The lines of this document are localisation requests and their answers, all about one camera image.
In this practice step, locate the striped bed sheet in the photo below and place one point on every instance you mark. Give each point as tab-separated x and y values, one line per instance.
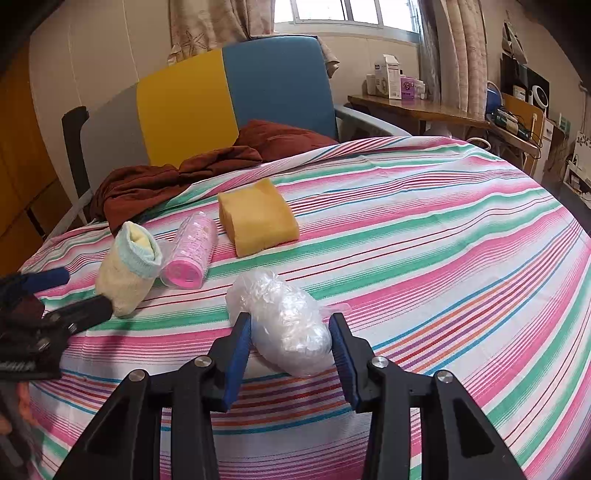
415	254

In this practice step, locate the small white fan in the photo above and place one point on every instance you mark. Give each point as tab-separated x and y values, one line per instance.
539	97

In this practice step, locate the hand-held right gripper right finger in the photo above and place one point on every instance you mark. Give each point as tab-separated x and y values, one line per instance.
345	357

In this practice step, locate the cluttered storage shelf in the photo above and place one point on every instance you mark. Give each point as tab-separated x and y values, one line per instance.
545	124

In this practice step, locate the person's left forearm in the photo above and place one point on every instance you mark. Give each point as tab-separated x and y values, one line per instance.
18	429

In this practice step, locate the striped side curtain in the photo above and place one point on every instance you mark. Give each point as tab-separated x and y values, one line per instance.
457	55

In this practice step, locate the wooden wardrobe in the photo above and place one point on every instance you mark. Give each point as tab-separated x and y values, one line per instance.
23	161

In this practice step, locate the pink bag roll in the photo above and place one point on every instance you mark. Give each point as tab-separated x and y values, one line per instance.
189	254

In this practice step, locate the window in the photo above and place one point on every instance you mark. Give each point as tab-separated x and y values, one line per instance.
346	11

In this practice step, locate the purple box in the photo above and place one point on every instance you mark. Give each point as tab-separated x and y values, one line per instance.
407	87

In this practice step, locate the grey bed side rail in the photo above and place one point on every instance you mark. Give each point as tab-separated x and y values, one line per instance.
369	121

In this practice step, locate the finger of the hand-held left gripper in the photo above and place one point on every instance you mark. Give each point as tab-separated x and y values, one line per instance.
46	278
87	308

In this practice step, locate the white carton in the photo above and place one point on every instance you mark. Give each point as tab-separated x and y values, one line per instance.
391	76

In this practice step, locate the black bed post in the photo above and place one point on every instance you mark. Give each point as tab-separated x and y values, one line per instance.
74	152

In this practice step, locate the clear plastic bag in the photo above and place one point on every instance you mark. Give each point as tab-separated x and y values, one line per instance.
286	323

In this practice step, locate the floral curtain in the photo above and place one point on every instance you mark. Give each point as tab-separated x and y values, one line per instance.
207	25

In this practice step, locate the brown cloth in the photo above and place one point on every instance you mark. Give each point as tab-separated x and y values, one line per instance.
175	177

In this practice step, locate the wooden desk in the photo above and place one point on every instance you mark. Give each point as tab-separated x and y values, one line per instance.
415	108

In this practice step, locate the yellow board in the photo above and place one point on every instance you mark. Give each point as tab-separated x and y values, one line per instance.
521	115

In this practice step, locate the yellow sponge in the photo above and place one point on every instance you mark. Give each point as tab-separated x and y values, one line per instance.
258	217

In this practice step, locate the white container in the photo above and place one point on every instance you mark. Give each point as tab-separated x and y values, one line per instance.
374	85

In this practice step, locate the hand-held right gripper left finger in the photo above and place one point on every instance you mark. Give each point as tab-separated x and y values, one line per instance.
238	360

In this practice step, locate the grey yellow blue chair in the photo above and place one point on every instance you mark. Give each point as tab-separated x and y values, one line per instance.
207	106

